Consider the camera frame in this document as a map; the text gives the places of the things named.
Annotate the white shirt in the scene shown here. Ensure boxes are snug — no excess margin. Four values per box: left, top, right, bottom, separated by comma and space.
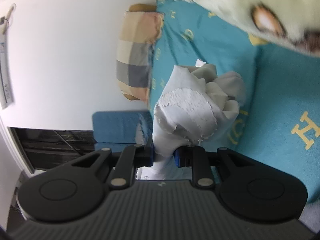
137, 64, 246, 180

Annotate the blue covered chair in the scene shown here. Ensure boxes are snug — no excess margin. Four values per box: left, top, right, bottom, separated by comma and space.
92, 111, 153, 152

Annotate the black tv cabinet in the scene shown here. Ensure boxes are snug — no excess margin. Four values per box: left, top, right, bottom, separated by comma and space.
9, 127, 96, 173

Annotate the teal smiley bed sheet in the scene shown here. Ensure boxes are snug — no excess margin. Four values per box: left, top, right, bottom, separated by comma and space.
150, 0, 319, 202

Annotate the plaid checkered pillow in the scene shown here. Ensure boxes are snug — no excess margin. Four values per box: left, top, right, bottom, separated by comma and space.
116, 12, 164, 102

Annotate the brown wooden headboard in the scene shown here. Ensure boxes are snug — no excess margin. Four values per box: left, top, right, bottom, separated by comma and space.
129, 3, 157, 12

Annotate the light green fleece blanket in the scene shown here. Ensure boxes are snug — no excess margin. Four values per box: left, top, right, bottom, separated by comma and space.
159, 0, 319, 57

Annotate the grey wall hanger strip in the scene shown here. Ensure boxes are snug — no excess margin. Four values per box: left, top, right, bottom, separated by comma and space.
1, 3, 16, 109

